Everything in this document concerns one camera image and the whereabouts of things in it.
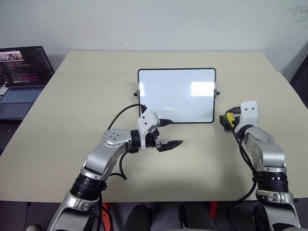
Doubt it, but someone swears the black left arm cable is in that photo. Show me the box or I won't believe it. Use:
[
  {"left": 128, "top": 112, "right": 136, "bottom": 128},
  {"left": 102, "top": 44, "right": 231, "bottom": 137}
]
[{"left": 96, "top": 103, "right": 148, "bottom": 231}]

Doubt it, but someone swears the black-framed tabletop whiteboard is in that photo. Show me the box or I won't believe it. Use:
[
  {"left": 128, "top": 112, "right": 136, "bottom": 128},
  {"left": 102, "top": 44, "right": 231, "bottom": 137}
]
[{"left": 132, "top": 67, "right": 221, "bottom": 124}]

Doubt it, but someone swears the dark furniture piece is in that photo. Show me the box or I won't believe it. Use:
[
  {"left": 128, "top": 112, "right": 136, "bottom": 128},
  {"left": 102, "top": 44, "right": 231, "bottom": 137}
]
[{"left": 283, "top": 45, "right": 308, "bottom": 109}]

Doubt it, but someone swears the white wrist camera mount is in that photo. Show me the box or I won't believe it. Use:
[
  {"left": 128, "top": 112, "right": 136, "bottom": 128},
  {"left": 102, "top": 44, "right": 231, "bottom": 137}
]
[
  {"left": 137, "top": 108, "right": 162, "bottom": 151},
  {"left": 237, "top": 101, "right": 259, "bottom": 128}
]

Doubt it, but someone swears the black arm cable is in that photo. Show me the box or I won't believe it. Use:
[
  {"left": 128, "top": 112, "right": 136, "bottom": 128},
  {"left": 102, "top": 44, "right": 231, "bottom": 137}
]
[
  {"left": 226, "top": 105, "right": 257, "bottom": 231},
  {"left": 96, "top": 103, "right": 148, "bottom": 231}
]

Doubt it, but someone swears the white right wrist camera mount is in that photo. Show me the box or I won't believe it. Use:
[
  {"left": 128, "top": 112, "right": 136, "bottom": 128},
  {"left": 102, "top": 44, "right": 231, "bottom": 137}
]
[{"left": 237, "top": 101, "right": 259, "bottom": 128}]

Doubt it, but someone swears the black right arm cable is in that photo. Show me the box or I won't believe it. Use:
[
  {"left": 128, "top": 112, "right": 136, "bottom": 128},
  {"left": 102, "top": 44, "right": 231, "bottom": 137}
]
[{"left": 226, "top": 105, "right": 257, "bottom": 231}]

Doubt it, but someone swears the orange robot part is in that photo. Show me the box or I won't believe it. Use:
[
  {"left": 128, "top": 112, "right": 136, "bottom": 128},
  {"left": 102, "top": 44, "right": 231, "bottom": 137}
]
[{"left": 102, "top": 203, "right": 113, "bottom": 231}]

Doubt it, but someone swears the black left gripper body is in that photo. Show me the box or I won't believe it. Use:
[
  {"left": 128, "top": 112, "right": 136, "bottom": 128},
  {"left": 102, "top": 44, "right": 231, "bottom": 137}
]
[{"left": 145, "top": 118, "right": 162, "bottom": 153}]

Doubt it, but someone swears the dark rounded shape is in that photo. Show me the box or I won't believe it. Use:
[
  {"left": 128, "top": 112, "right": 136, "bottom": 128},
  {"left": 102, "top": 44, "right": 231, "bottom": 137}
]
[{"left": 125, "top": 204, "right": 154, "bottom": 231}]

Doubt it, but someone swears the yellow and black eraser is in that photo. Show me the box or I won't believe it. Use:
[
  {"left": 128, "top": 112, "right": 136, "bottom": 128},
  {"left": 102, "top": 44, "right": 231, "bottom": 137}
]
[{"left": 219, "top": 112, "right": 236, "bottom": 133}]

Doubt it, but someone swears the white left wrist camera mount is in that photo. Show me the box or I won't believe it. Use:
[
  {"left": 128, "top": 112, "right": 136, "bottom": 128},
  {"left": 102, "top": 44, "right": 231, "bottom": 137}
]
[{"left": 137, "top": 108, "right": 162, "bottom": 151}]

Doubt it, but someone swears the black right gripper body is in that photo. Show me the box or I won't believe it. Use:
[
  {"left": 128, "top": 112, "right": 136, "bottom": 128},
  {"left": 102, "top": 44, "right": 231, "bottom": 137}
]
[{"left": 232, "top": 112, "right": 242, "bottom": 128}]

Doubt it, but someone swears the open blue laptop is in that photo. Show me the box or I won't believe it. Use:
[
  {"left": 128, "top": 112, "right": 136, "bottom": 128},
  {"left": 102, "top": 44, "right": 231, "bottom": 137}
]
[{"left": 0, "top": 46, "right": 55, "bottom": 121}]

